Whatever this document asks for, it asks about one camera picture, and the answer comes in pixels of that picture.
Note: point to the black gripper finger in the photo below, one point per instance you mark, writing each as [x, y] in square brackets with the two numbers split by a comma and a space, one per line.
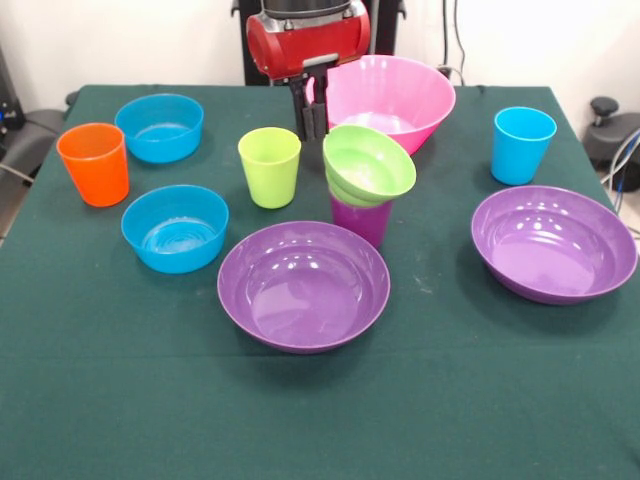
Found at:
[320, 120]
[304, 122]

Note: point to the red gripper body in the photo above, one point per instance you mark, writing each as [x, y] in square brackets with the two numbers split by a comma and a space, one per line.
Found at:
[310, 42]

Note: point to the green ribbed bowl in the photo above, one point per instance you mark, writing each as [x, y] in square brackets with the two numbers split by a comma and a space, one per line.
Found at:
[370, 165]

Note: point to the purple cup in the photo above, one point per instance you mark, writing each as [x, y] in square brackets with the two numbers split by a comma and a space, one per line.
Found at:
[362, 222]

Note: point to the lime green cup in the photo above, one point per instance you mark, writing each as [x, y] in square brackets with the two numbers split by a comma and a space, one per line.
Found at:
[270, 182]

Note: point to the large pink bowl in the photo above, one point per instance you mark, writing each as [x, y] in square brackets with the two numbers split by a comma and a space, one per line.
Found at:
[400, 90]

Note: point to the blue bowl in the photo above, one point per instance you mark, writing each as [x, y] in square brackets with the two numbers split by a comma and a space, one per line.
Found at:
[175, 257]
[160, 145]

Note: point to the purple bowl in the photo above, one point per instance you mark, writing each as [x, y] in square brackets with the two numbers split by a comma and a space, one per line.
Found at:
[550, 250]
[302, 297]

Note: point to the blue cup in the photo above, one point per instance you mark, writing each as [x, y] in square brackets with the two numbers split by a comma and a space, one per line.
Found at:
[520, 155]

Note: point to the orange cup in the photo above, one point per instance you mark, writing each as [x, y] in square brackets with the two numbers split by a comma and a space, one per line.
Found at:
[97, 177]

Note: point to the grey chair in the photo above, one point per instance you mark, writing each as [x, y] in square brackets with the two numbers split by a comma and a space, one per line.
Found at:
[35, 135]

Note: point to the black knob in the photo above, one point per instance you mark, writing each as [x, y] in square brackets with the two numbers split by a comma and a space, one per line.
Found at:
[604, 106]

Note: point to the dark green tablecloth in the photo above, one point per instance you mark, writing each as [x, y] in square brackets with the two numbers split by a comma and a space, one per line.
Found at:
[320, 410]

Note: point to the dark grey base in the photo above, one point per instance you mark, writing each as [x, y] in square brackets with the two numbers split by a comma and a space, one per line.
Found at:
[612, 142]

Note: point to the black equipment box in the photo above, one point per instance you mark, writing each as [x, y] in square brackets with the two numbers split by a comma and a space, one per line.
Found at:
[7, 100]

